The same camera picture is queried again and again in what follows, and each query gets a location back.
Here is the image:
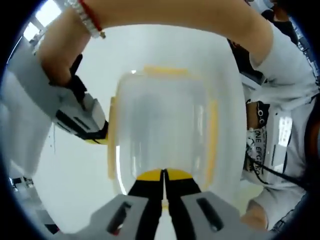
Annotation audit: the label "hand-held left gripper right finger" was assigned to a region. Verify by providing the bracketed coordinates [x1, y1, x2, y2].
[163, 169, 251, 240]

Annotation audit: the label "white chest device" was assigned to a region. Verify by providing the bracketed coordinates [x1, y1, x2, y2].
[268, 107, 312, 176]

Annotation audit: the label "white bead bracelet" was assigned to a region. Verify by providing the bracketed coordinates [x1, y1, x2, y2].
[65, 0, 100, 39]

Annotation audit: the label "bright window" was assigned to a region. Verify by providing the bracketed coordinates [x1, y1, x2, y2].
[34, 0, 62, 28]
[23, 21, 42, 43]

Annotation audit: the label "person's right hand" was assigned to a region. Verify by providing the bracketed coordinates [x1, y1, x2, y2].
[36, 1, 97, 85]

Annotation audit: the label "dark denim trousers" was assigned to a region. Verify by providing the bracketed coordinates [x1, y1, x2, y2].
[268, 204, 307, 232]

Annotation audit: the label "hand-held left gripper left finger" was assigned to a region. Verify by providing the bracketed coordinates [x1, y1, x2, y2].
[91, 169, 165, 240]

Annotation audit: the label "clear plastic storage box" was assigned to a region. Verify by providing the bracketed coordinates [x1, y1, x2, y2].
[113, 72, 213, 196]

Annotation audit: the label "black chest device cable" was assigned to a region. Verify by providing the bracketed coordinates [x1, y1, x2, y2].
[246, 153, 310, 191]

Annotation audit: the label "red string bracelet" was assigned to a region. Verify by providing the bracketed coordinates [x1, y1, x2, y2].
[77, 0, 107, 40]

